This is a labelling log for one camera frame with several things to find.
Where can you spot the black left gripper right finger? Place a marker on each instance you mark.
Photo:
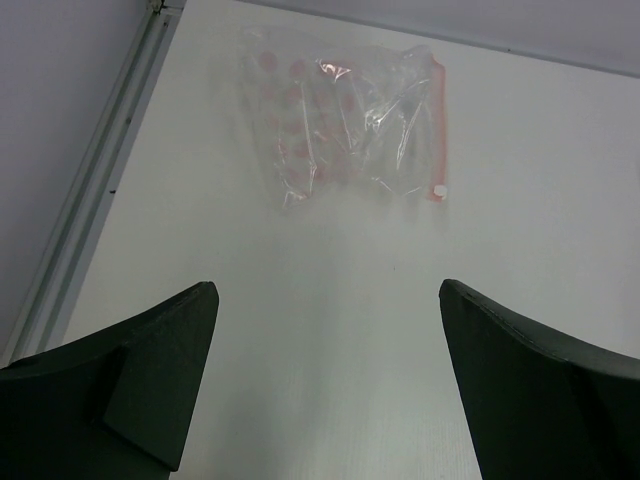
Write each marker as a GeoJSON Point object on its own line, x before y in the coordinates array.
{"type": "Point", "coordinates": [539, 404]}

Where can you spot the aluminium frame rail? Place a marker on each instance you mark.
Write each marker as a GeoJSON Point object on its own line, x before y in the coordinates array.
{"type": "Point", "coordinates": [76, 80]}

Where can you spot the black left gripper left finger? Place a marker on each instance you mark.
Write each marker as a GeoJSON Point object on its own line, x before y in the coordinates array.
{"type": "Point", "coordinates": [116, 404]}

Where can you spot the clear zip top bag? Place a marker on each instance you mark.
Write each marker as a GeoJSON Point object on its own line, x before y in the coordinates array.
{"type": "Point", "coordinates": [324, 115]}

